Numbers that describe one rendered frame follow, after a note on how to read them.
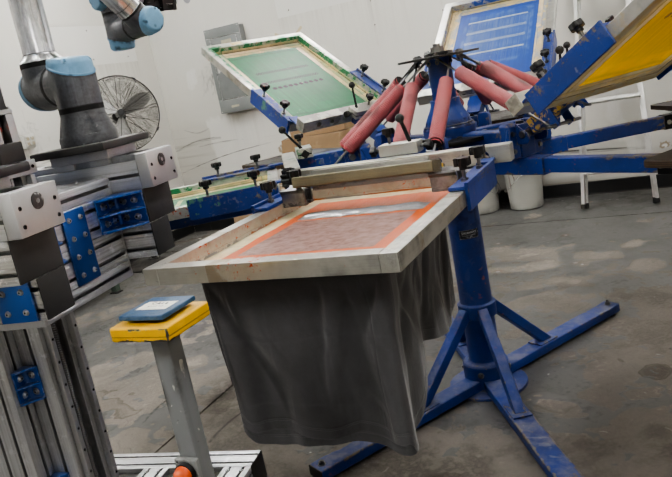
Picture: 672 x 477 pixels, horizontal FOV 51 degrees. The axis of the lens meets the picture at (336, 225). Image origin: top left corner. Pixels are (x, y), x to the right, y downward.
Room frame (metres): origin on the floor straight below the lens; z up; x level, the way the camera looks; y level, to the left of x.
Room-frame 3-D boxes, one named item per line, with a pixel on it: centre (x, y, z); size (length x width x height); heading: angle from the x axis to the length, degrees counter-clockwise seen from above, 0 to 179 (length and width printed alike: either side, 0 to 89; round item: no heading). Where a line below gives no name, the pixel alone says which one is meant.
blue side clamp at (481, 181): (1.79, -0.37, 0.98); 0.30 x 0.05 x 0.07; 154
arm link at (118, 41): (2.20, 0.51, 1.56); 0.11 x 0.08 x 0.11; 48
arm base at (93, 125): (1.93, 0.60, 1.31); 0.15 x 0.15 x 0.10
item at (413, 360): (1.56, -0.17, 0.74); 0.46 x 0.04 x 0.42; 154
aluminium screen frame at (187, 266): (1.70, -0.01, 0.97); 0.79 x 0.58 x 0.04; 154
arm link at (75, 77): (1.93, 0.61, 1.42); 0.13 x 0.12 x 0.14; 48
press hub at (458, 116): (2.64, -0.48, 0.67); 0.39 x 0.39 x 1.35
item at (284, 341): (1.44, 0.12, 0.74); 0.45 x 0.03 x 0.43; 64
